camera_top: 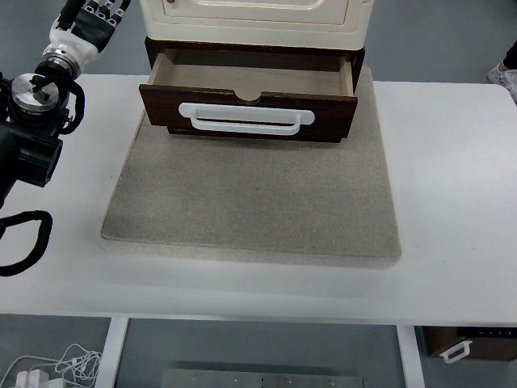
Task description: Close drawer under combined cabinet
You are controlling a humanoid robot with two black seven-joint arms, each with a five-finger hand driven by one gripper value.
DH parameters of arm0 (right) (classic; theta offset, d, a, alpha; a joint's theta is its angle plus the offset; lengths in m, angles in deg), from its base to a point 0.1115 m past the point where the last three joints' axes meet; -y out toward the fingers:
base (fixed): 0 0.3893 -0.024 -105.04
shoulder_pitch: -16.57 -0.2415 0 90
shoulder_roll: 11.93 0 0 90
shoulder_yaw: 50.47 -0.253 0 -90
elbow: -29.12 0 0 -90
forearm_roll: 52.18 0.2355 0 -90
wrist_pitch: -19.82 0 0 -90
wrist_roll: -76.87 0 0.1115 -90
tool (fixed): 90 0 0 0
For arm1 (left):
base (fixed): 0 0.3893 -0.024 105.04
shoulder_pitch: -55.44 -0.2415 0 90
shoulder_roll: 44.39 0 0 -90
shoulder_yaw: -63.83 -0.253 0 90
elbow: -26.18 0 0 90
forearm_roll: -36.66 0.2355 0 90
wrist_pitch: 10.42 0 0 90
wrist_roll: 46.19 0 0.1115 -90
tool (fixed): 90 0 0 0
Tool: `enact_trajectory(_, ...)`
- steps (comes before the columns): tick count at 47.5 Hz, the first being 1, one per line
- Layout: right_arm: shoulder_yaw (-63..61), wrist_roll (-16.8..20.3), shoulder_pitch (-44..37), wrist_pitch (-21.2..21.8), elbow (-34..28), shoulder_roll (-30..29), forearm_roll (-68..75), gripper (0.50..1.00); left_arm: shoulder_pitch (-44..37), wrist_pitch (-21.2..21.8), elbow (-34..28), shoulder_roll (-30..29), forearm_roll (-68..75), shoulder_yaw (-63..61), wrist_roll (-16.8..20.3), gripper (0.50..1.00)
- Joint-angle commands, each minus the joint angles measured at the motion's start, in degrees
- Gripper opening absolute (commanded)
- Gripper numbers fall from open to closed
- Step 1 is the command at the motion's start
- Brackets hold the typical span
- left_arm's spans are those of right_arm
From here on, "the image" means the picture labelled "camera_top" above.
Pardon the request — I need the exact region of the white table leg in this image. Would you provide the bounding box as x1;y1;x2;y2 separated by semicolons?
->
95;318;129;388
396;325;426;388

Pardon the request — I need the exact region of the beige fabric pad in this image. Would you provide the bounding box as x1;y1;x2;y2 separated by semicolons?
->
101;68;401;268

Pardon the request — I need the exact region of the left white table leg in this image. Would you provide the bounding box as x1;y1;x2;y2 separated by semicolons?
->
95;318;129;388

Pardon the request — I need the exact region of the person's white shoe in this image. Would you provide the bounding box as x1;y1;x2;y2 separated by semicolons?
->
487;61;516;102

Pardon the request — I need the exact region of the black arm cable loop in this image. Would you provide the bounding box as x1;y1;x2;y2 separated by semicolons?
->
0;210;54;278

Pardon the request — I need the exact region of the dark wooden drawer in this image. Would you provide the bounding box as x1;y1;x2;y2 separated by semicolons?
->
140;73;358;142

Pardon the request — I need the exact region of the spare brown drawer box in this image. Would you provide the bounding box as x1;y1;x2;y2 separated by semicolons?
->
422;327;516;361

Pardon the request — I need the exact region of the dark wooden drawer housing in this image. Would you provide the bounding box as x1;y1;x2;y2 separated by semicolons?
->
145;38;364;101

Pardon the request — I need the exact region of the white power adapter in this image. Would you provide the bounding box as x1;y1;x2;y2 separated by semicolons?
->
15;369;52;388

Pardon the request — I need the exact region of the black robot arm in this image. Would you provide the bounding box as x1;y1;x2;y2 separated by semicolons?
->
1;47;86;202

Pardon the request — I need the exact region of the grey metal base plate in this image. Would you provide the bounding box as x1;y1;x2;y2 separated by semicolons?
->
161;369;364;388

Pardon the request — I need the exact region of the right white table leg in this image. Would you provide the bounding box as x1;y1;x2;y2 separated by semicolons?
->
396;325;426;388

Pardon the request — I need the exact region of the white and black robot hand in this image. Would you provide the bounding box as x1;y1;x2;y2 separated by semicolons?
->
42;1;131;74

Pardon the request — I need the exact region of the cream upper cabinet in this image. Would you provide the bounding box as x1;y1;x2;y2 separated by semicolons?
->
140;1;374;50

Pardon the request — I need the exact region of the white cable on floor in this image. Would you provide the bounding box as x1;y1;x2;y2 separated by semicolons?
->
0;344;103;388

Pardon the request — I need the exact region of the white spare drawer handle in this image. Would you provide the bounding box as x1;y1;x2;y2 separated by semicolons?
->
439;340;473;364

